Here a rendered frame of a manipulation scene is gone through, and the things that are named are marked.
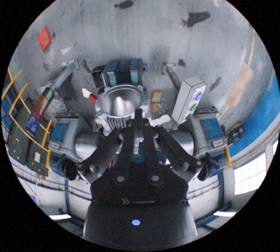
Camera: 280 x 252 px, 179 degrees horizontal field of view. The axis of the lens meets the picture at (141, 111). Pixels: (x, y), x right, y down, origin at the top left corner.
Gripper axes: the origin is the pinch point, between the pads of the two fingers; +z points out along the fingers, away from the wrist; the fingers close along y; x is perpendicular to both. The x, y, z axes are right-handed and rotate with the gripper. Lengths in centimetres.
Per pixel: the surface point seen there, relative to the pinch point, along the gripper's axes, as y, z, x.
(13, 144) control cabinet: -322, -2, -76
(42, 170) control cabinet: -322, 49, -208
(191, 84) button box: 14.6, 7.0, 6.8
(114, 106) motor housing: -10.9, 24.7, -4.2
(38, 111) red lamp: -33.2, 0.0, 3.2
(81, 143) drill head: -40, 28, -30
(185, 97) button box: 13.7, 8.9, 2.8
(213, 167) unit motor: 50, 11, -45
